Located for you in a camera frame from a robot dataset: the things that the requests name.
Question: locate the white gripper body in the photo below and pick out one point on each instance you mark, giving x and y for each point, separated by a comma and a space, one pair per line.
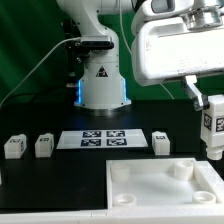
165, 50

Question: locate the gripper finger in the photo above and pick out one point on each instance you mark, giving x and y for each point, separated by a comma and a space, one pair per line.
200, 101

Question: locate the white square tabletop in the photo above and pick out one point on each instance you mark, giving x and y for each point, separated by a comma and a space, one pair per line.
160, 182

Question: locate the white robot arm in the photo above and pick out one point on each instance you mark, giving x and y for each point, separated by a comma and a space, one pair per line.
102, 87

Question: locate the white sheet with markers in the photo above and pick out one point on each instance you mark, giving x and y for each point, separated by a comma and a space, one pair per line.
89, 139

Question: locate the white front obstacle bar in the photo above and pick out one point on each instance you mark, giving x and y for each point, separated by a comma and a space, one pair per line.
133, 215

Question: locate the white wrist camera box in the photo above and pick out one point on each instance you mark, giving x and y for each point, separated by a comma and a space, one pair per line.
150, 10

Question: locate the black camera on base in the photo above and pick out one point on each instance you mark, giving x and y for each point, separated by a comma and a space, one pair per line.
96, 42

